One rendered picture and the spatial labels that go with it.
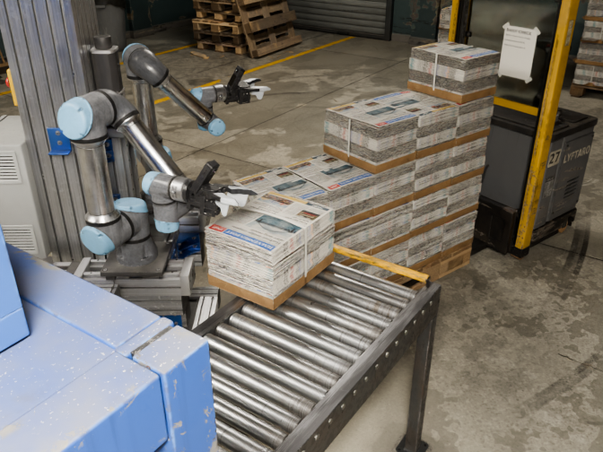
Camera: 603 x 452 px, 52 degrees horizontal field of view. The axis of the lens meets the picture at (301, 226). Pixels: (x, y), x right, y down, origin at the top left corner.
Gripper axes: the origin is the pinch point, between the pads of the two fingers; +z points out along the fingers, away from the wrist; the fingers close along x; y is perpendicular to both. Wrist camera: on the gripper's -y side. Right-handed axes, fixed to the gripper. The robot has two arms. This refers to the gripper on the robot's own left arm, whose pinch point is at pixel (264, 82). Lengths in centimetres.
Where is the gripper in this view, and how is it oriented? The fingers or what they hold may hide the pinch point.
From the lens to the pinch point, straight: 292.8
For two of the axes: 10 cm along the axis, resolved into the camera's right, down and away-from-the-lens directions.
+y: -0.6, 8.1, 5.8
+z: 9.0, -2.1, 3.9
